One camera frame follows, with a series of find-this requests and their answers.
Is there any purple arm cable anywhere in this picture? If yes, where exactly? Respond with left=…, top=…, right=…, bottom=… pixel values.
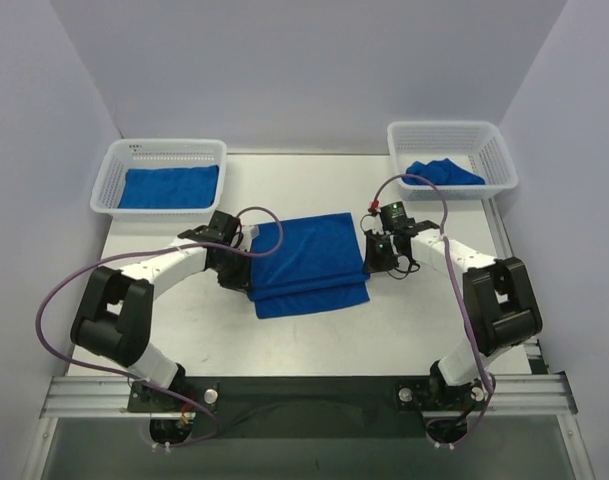
left=35, top=206, right=285, bottom=447
left=366, top=173, right=497, bottom=446

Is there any empty white plastic basket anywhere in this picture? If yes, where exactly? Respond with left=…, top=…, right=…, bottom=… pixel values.
left=90, top=139, right=227, bottom=221

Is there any crumpled blue towels pile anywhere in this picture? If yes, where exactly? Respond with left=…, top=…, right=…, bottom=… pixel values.
left=402, top=158, right=486, bottom=186

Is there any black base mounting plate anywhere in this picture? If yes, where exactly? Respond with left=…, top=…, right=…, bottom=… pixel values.
left=127, top=374, right=486, bottom=445

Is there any white basket with towels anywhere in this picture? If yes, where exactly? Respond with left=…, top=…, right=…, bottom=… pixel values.
left=387, top=121, right=518, bottom=201

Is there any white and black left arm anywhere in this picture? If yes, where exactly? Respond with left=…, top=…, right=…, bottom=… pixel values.
left=70, top=211, right=259, bottom=395

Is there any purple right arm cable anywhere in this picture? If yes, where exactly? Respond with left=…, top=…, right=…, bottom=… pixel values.
left=366, top=173, right=497, bottom=446

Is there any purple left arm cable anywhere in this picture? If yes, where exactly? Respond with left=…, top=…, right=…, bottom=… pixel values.
left=35, top=206, right=285, bottom=447

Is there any blue towel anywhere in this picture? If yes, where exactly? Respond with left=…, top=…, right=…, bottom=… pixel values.
left=118, top=165, right=219, bottom=210
left=248, top=212, right=370, bottom=319

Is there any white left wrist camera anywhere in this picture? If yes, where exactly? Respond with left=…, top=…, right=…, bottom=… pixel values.
left=241, top=225, right=259, bottom=245

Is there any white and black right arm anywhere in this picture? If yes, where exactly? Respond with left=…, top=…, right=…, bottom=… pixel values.
left=363, top=202, right=542, bottom=389

